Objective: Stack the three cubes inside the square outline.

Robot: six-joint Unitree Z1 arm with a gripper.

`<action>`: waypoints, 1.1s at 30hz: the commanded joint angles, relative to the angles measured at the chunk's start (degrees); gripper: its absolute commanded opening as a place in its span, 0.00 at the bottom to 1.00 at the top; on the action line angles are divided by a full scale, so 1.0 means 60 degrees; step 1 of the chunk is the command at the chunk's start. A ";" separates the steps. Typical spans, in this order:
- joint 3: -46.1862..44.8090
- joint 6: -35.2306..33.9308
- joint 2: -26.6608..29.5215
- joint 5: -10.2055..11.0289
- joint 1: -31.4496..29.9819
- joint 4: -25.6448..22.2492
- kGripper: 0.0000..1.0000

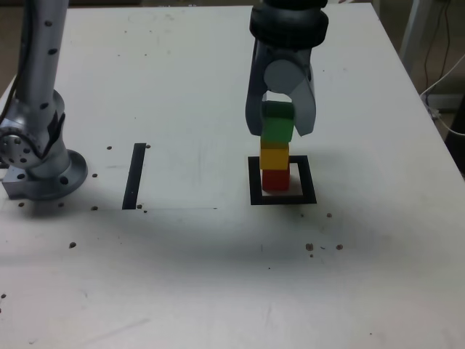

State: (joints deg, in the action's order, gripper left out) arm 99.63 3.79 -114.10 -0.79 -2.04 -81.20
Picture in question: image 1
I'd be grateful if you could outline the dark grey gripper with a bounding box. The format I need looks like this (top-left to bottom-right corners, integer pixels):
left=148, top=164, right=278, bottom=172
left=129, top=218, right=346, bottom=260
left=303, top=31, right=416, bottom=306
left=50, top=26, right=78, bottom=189
left=243, top=39, right=318, bottom=138

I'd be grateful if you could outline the thin black cable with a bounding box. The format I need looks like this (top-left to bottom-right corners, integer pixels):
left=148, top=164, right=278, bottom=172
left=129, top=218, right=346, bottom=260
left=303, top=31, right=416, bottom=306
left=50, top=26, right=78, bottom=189
left=423, top=0, right=453, bottom=92

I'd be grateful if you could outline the black tape square outline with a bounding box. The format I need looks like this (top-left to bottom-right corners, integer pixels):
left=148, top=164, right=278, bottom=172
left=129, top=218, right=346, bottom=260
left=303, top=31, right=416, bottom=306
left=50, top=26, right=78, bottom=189
left=247, top=155, right=318, bottom=206

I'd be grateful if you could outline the white metal frame leg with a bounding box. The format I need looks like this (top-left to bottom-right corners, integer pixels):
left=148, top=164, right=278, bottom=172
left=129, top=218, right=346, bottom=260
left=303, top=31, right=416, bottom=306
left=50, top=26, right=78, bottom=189
left=398, top=0, right=432, bottom=63

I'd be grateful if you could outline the red cube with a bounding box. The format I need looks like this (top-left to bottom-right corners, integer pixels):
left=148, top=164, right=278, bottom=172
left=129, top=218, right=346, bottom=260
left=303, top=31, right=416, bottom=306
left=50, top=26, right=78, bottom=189
left=261, top=167, right=291, bottom=192

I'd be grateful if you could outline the white cable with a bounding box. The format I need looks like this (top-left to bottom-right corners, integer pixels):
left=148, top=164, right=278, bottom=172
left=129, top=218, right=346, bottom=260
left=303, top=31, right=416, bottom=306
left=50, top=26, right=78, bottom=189
left=420, top=53, right=465, bottom=137

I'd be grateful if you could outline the yellow cube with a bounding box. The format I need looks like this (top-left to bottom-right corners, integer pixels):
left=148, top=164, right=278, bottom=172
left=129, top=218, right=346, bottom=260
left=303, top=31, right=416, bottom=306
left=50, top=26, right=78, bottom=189
left=259, top=141, right=291, bottom=172

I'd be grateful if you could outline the green cube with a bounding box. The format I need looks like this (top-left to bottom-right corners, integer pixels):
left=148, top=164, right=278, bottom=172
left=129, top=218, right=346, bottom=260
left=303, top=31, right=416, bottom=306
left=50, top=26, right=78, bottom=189
left=260, top=101, right=296, bottom=144

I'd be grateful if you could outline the black tape strip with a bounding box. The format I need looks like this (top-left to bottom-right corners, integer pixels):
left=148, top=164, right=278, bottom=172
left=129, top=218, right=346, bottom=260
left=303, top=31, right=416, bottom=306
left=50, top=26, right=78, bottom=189
left=121, top=143, right=147, bottom=211

